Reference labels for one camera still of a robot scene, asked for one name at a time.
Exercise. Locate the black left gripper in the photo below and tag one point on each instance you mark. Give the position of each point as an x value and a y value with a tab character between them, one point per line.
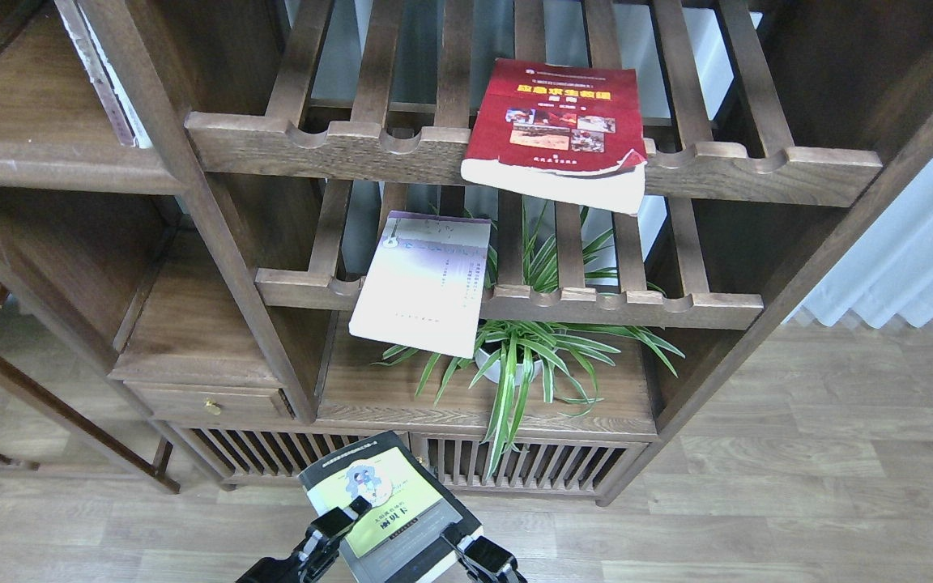
483	560

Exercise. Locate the green grey cover book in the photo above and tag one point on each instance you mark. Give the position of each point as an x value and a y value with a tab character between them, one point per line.
399	540

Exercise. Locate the green spider plant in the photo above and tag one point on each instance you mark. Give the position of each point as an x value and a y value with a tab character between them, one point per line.
521	351

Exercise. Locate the white purple cover book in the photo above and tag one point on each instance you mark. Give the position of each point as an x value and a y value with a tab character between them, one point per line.
425	284

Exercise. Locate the dark wooden bookshelf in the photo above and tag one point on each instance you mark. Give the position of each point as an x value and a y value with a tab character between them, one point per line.
209	266

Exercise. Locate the wooden furniture at left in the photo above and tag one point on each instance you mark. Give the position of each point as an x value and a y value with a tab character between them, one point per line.
60	419

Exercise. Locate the red cover book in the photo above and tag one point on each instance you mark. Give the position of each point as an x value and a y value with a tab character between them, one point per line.
562	133

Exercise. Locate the upright white book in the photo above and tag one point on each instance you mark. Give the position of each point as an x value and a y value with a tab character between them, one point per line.
124	120

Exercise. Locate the white curtain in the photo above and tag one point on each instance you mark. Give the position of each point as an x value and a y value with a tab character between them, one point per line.
887	276

